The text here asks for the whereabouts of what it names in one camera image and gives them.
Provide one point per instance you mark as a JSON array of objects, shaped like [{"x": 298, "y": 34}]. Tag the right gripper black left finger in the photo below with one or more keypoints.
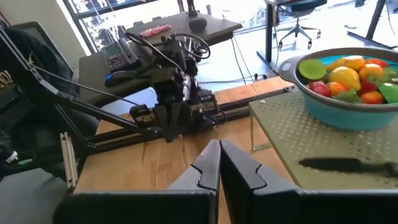
[{"x": 186, "y": 207}]

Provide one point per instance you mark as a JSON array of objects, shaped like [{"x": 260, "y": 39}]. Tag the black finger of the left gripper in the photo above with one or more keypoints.
[
  {"x": 182, "y": 116},
  {"x": 166, "y": 119}
]

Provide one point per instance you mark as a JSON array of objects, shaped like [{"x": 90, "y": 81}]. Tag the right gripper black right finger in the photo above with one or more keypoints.
[{"x": 264, "y": 207}]

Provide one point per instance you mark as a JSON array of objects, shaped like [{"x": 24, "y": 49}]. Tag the black kitchen knife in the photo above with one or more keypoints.
[{"x": 342, "y": 165}]

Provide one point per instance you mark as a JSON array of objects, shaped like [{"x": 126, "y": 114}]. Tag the blue collapsible colander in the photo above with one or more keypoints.
[{"x": 342, "y": 115}]

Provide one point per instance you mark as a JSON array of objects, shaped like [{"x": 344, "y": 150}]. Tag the toy kiwi half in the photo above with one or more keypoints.
[{"x": 311, "y": 69}]

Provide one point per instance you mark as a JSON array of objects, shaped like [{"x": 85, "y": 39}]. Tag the small orange toy peach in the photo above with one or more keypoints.
[{"x": 372, "y": 97}]

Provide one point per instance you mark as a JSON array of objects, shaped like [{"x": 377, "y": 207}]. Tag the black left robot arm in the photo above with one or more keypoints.
[{"x": 205, "y": 102}]

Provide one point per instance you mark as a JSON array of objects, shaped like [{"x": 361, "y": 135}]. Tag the black lit computer mouse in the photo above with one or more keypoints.
[{"x": 119, "y": 77}]

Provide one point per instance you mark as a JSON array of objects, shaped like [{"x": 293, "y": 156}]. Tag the grey side desk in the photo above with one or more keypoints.
[{"x": 186, "y": 31}]

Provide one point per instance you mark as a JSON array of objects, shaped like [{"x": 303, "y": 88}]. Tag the red flat device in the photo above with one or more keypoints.
[{"x": 154, "y": 30}]

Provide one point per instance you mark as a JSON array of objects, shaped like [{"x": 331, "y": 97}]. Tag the black keyboard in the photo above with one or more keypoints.
[{"x": 119, "y": 56}]

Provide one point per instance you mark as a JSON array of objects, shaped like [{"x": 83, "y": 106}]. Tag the dark desk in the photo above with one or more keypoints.
[{"x": 93, "y": 81}]

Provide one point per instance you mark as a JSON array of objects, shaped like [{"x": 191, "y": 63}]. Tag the green perforated metal riser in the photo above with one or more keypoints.
[{"x": 311, "y": 140}]

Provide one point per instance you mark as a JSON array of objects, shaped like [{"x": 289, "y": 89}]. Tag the large window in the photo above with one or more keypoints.
[{"x": 93, "y": 18}]

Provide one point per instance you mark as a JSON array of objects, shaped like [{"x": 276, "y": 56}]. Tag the black leg desk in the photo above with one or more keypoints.
[{"x": 269, "y": 31}]

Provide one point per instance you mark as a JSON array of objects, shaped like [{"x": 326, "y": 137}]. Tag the grey office chair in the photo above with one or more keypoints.
[{"x": 298, "y": 18}]

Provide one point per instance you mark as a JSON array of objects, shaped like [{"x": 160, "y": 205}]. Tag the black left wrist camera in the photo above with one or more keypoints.
[{"x": 172, "y": 51}]

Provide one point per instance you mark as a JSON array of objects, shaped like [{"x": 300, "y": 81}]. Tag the silver metal bracket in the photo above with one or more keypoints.
[{"x": 69, "y": 158}]

